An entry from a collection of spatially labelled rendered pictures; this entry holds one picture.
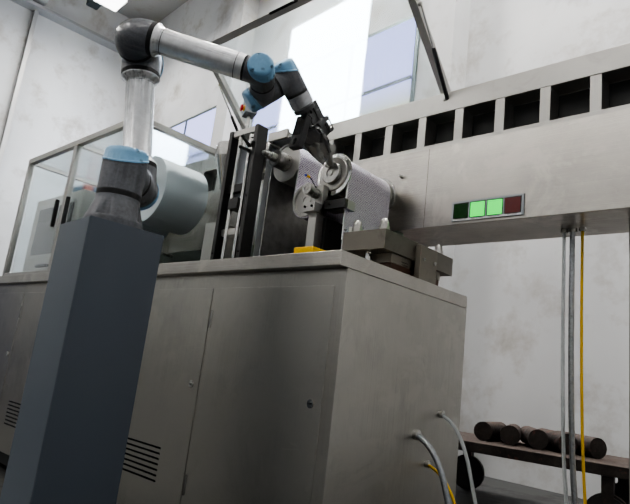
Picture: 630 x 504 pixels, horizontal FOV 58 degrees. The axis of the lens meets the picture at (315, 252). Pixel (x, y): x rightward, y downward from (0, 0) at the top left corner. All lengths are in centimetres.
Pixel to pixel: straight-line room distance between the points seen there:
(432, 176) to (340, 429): 103
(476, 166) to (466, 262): 304
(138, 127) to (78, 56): 1006
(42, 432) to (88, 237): 45
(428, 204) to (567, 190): 48
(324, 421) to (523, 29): 468
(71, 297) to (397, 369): 85
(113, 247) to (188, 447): 65
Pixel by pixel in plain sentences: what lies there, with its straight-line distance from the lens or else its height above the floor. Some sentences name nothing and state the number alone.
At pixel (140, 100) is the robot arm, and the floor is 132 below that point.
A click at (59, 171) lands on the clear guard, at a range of 326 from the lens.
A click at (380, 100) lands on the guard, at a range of 239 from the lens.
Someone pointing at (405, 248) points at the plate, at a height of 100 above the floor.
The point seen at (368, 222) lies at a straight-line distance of 194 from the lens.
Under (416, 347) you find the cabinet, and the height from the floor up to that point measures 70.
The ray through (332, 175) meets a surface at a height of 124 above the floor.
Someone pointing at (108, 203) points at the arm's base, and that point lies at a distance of 156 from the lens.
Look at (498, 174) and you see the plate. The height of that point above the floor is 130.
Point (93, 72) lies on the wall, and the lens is 1184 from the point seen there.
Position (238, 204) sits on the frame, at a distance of 204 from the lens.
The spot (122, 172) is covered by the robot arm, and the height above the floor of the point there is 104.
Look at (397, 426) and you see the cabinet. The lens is 163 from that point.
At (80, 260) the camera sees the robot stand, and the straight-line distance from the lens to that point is 145.
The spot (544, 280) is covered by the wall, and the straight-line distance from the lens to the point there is 466.
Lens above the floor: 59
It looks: 12 degrees up
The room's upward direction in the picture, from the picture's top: 7 degrees clockwise
